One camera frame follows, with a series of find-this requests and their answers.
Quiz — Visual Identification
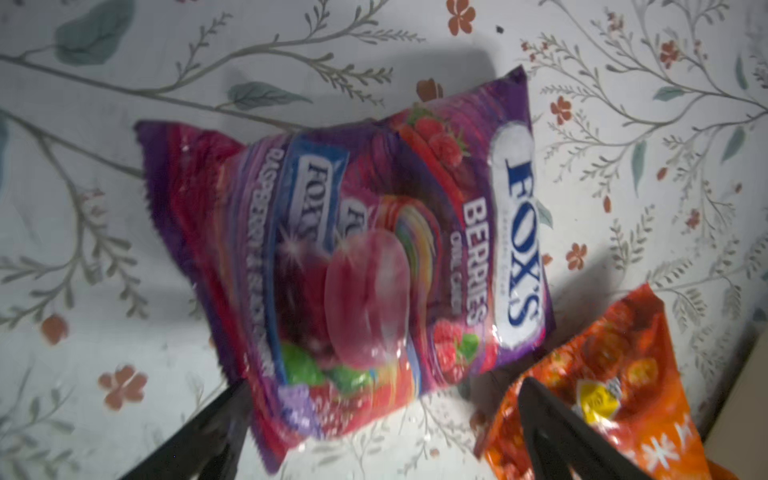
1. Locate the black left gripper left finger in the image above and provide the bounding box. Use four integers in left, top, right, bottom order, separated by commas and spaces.
123, 380, 253, 480

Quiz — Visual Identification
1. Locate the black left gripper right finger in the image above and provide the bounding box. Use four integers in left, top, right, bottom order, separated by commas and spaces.
518, 378, 650, 480

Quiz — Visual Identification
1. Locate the orange chips bag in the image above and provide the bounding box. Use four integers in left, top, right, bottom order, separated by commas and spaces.
475, 284, 734, 479

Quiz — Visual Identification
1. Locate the dark purple candy bar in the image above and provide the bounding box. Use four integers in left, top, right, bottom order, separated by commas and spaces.
134, 68, 555, 473

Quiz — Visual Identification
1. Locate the white blue checkered paper bag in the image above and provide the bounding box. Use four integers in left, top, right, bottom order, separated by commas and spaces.
705, 331, 767, 479

